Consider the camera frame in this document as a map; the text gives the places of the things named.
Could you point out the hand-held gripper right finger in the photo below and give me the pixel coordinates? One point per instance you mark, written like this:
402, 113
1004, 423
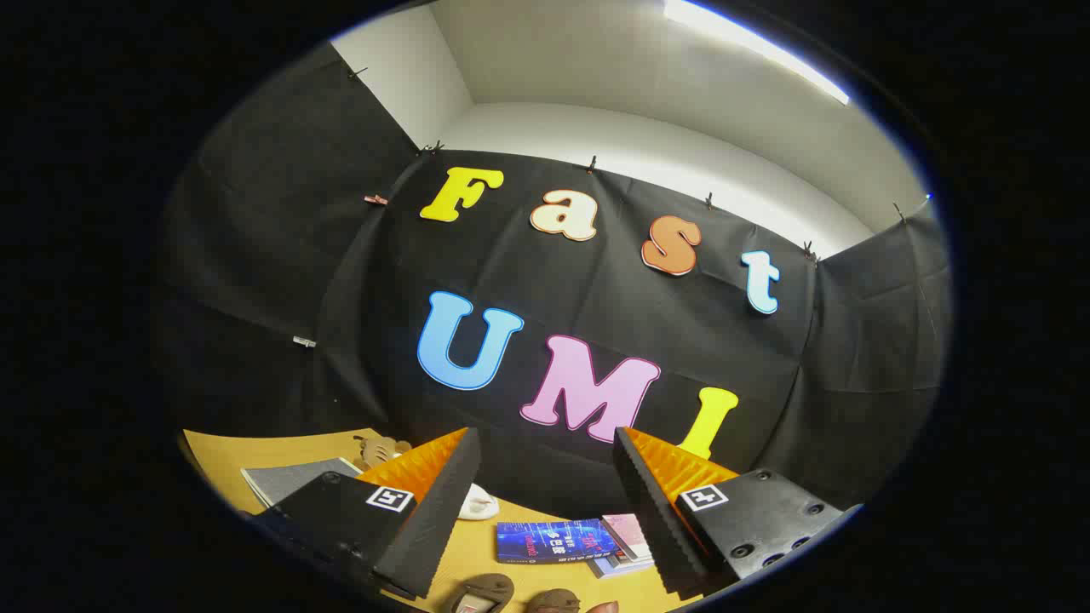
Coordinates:
656, 519

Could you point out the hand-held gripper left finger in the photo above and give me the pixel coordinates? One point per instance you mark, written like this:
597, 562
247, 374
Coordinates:
434, 528

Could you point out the brown fuzzy shoe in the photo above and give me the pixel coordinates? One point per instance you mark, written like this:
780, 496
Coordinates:
490, 587
552, 602

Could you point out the grey fabric storage box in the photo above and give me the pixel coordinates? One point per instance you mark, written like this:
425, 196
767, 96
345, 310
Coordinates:
294, 478

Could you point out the pink book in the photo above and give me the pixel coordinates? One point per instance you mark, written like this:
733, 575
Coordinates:
626, 535

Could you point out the white plush toy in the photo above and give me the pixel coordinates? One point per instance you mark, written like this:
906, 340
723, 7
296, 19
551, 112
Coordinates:
477, 504

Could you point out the light blue book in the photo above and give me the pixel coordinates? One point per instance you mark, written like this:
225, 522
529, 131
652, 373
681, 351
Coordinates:
617, 566

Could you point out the brown striped plush toy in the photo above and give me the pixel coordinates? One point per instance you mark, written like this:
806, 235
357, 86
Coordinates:
379, 449

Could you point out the dark blue book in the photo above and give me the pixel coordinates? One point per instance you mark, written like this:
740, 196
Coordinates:
549, 541

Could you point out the black backdrop cloth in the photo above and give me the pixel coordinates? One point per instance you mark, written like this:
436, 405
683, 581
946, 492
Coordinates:
553, 281

